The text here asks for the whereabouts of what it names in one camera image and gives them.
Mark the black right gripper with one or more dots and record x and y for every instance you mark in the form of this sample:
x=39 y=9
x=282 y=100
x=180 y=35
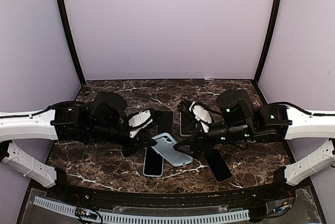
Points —
x=194 y=141

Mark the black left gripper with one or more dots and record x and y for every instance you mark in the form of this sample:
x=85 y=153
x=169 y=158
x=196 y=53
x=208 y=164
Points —
x=139 y=143

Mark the light blue phone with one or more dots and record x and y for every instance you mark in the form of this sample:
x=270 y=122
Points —
x=165 y=147

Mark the grey-blue phone case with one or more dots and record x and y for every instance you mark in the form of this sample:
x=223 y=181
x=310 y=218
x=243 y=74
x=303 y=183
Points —
x=153 y=175

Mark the black phone light-blue edge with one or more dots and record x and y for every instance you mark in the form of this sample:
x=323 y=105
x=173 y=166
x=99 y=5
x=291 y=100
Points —
x=187 y=125

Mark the white-backed phone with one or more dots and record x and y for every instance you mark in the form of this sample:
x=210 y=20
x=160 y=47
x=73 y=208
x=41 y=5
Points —
x=153 y=163

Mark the purple-edged black phone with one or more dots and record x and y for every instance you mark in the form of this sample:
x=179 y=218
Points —
x=166 y=125

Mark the purple phone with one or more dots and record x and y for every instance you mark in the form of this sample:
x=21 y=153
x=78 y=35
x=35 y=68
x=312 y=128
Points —
x=218 y=166

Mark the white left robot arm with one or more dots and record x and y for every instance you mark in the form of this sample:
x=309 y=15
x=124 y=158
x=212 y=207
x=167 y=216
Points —
x=104 y=119

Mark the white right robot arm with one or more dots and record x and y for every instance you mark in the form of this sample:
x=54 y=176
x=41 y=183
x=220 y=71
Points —
x=272 y=122

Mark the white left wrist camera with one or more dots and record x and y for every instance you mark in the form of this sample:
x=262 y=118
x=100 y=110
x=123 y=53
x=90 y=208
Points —
x=147 y=118

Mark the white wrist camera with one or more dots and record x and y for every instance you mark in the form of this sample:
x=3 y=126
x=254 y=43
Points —
x=147 y=118
x=197 y=111

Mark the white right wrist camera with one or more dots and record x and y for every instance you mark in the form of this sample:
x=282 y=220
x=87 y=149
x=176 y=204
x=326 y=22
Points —
x=197 y=111

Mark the white slotted cable duct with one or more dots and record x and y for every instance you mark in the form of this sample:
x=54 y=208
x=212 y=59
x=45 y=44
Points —
x=140 y=215

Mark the black front table rail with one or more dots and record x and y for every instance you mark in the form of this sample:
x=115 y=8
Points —
x=252 y=197

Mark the black right frame post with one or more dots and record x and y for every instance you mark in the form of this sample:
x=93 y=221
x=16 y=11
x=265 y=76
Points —
x=267 y=41

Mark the black frame post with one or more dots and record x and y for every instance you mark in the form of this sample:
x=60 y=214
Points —
x=267 y=41
x=70 y=42

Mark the black left frame post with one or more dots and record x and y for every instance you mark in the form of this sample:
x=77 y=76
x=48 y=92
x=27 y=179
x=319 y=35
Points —
x=70 y=42

